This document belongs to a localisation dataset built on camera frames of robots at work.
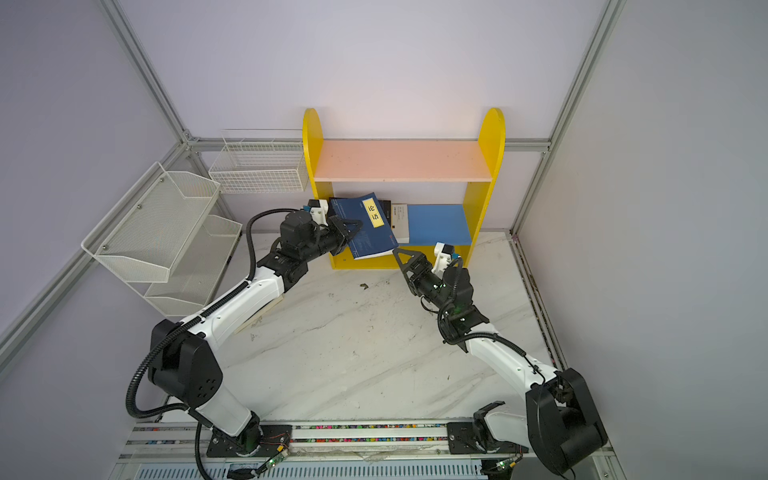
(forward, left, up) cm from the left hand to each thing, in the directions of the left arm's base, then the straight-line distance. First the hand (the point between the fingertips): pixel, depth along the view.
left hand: (363, 223), depth 77 cm
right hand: (-9, -8, -4) cm, 13 cm away
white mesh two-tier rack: (+1, +59, -9) cm, 59 cm away
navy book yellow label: (-2, -3, -3) cm, 5 cm away
